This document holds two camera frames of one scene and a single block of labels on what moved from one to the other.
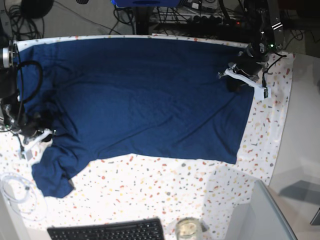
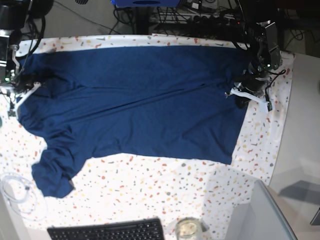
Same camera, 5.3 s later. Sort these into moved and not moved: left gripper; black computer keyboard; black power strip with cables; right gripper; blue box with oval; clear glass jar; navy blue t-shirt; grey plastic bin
Moved: left gripper; right gripper; navy blue t-shirt
Not moved: clear glass jar; black power strip with cables; blue box with oval; grey plastic bin; black computer keyboard
